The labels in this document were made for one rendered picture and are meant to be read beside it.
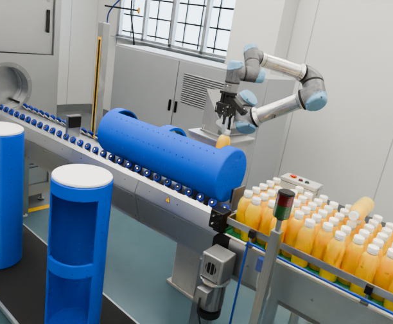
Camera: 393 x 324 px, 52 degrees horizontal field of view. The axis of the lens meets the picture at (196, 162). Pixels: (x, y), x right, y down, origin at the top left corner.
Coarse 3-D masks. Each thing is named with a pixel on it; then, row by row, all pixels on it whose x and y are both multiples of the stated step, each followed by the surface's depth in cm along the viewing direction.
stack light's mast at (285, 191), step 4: (284, 188) 147; (280, 192) 143; (284, 192) 143; (288, 192) 144; (292, 192) 144; (284, 196) 142; (288, 196) 142; (292, 196) 142; (280, 220) 147; (276, 224) 148; (280, 224) 147; (276, 228) 148; (280, 228) 148
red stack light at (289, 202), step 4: (280, 196) 143; (276, 200) 145; (280, 200) 143; (284, 200) 142; (288, 200) 142; (292, 200) 143; (280, 204) 143; (284, 204) 143; (288, 204) 143; (292, 204) 144
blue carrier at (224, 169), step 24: (120, 120) 230; (120, 144) 226; (144, 144) 215; (168, 144) 208; (192, 144) 203; (168, 168) 208; (192, 168) 198; (216, 168) 190; (240, 168) 206; (216, 192) 194
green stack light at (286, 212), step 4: (276, 204) 145; (276, 208) 145; (280, 208) 144; (284, 208) 143; (288, 208) 143; (276, 212) 145; (280, 212) 144; (284, 212) 144; (288, 212) 144; (276, 216) 145; (280, 216) 144; (284, 216) 144; (288, 216) 145
